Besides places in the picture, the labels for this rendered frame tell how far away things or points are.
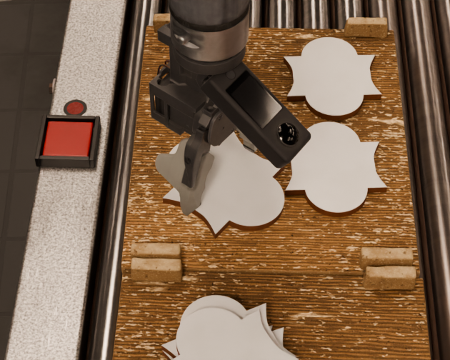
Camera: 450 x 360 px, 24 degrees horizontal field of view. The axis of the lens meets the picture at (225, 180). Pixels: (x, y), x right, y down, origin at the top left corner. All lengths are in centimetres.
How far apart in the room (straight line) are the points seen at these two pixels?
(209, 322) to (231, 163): 18
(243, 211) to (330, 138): 25
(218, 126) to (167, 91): 6
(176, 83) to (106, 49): 44
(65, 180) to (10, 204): 116
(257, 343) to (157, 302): 14
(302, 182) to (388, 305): 19
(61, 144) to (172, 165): 29
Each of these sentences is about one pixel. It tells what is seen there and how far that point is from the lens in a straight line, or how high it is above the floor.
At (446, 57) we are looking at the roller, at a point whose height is 91.
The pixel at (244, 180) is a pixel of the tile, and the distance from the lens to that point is 115.
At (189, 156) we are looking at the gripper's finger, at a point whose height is 114.
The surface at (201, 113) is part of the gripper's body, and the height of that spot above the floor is 118.
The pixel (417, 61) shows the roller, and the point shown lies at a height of 92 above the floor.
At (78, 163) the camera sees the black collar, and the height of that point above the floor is 92.
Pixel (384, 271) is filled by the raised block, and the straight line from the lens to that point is 120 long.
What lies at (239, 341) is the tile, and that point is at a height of 98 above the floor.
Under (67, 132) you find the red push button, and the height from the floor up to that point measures 93.
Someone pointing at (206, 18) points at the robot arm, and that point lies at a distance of 95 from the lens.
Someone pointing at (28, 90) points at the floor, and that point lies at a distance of 273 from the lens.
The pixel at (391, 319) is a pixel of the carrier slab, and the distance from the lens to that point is 120.
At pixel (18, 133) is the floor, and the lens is 264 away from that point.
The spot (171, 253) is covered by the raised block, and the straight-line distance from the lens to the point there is 120.
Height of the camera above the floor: 195
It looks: 52 degrees down
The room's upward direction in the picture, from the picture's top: straight up
